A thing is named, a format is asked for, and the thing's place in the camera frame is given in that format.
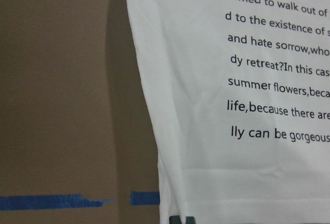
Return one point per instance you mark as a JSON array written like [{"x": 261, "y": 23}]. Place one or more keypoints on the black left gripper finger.
[{"x": 177, "y": 220}]

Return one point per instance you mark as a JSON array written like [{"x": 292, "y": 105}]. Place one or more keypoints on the white long sleeve printed shirt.
[{"x": 238, "y": 96}]

